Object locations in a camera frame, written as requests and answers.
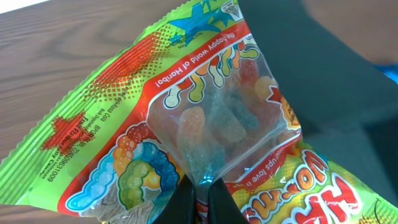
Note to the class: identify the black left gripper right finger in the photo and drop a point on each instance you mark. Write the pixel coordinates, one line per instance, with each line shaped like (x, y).
(222, 208)

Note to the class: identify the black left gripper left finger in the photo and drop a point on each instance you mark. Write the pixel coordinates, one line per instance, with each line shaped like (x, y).
(181, 207)

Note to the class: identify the green Haribo gummy bag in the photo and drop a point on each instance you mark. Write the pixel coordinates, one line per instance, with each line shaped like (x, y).
(194, 96)

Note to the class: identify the black open box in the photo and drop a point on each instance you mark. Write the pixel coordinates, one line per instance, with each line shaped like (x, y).
(324, 55)

